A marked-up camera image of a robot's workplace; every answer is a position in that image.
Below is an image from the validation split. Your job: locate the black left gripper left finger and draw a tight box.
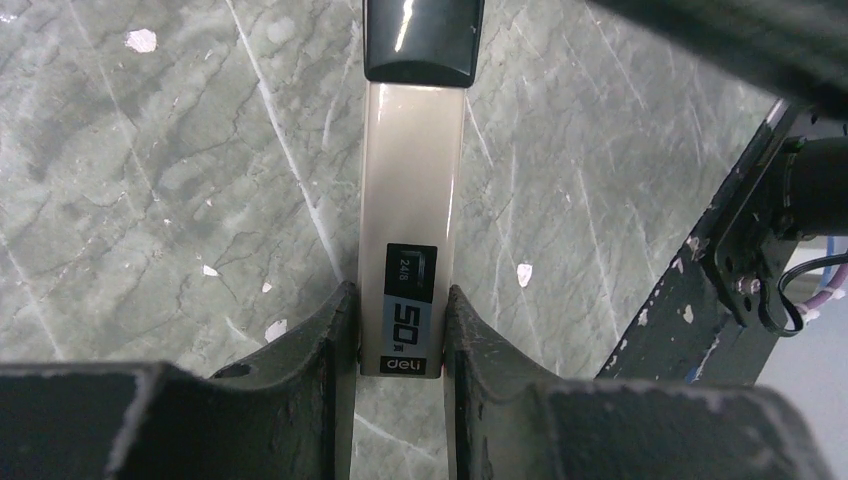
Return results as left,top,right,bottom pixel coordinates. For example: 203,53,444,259
1,282,358,479

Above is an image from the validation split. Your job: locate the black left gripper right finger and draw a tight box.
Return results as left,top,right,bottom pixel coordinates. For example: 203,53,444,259
444,286,833,479

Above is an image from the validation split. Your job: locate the beige stapler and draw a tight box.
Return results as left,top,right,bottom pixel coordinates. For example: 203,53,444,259
357,0,484,378

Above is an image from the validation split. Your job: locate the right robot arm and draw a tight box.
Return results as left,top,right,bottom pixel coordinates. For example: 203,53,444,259
600,1,847,239

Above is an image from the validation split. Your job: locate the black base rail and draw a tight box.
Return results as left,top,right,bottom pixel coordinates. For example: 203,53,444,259
598,101,796,385

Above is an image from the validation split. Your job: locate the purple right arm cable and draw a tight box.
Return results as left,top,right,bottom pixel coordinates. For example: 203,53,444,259
794,251,848,326

